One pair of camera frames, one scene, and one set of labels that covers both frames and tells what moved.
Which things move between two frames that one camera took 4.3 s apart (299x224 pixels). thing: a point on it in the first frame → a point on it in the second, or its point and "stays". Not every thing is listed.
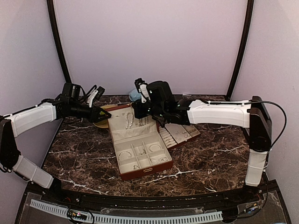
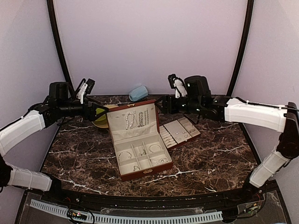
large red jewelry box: [138, 146] stays
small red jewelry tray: [174, 134] stays
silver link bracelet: [128, 156] stays
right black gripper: [139, 114] → [168, 101]
